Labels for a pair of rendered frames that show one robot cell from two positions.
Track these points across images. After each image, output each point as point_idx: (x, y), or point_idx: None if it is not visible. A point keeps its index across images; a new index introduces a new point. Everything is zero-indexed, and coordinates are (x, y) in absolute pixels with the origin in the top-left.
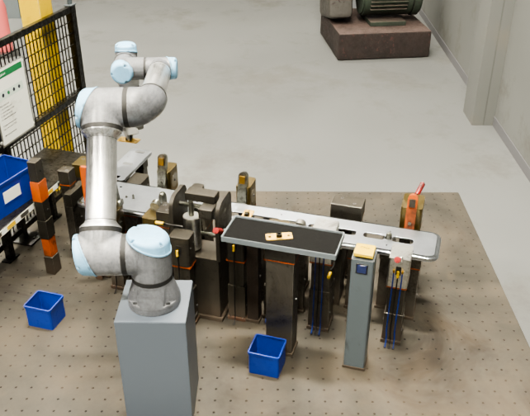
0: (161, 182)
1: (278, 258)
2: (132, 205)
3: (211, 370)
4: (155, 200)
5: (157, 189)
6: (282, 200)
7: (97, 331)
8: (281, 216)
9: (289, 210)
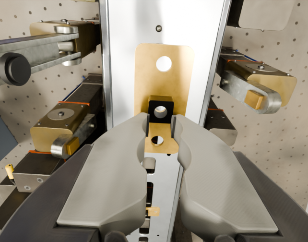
0: (223, 83)
1: None
2: (127, 57)
3: (31, 149)
4: (59, 154)
5: (200, 81)
6: (300, 151)
7: (18, 37)
8: (153, 236)
9: (169, 238)
